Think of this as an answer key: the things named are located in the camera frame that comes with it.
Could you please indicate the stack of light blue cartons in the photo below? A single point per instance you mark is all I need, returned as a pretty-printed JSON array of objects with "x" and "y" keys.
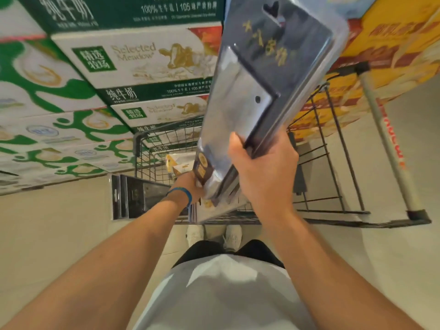
[{"x": 350, "y": 5}]

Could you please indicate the white shirt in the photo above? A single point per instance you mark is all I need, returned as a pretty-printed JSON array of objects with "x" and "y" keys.
[{"x": 223, "y": 295}]

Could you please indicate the person's left hand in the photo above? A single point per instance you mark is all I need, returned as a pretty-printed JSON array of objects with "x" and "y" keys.
[{"x": 190, "y": 185}]

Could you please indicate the black cleaver packets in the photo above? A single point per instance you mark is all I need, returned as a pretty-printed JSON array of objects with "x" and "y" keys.
[
  {"x": 141, "y": 195},
  {"x": 257, "y": 65}
]

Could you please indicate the person's right hand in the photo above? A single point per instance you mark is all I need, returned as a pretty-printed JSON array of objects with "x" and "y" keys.
[{"x": 268, "y": 178}]

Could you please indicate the stack of green swirl cartons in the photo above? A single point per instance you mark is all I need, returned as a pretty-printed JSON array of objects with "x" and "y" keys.
[{"x": 44, "y": 99}]

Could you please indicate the person's right forearm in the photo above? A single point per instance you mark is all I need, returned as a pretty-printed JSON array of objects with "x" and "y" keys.
[{"x": 337, "y": 281}]

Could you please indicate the white shoe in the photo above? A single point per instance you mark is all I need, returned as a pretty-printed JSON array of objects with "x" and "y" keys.
[
  {"x": 195, "y": 235},
  {"x": 233, "y": 237}
]

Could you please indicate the white right shoe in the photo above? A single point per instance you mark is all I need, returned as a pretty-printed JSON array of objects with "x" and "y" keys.
[{"x": 233, "y": 237}]

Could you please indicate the stack of dark green cartons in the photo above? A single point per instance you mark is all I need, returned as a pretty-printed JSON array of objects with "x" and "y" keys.
[{"x": 137, "y": 58}]

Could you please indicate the white left shoe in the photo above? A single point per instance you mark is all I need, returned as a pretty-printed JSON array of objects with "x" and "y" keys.
[{"x": 195, "y": 235}]

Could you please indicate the person's left forearm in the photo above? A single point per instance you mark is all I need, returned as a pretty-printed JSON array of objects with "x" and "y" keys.
[{"x": 96, "y": 268}]

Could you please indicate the black shorts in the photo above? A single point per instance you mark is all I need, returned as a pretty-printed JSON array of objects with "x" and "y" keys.
[{"x": 199, "y": 250}]

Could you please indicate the blue wristband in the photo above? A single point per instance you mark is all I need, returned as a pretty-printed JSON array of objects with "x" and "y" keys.
[{"x": 184, "y": 194}]

